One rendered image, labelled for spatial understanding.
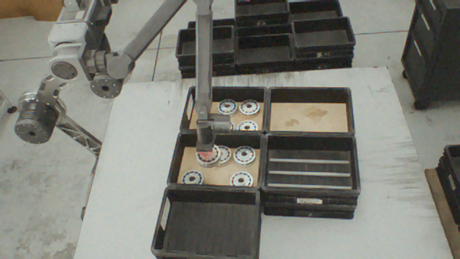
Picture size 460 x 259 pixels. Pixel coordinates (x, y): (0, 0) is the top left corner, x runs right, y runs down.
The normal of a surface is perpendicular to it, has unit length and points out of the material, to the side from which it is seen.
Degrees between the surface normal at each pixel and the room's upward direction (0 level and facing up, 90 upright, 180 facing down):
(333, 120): 0
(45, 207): 0
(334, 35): 0
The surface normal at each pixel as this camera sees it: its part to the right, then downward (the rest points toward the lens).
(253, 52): -0.10, -0.64
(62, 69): -0.01, 0.76
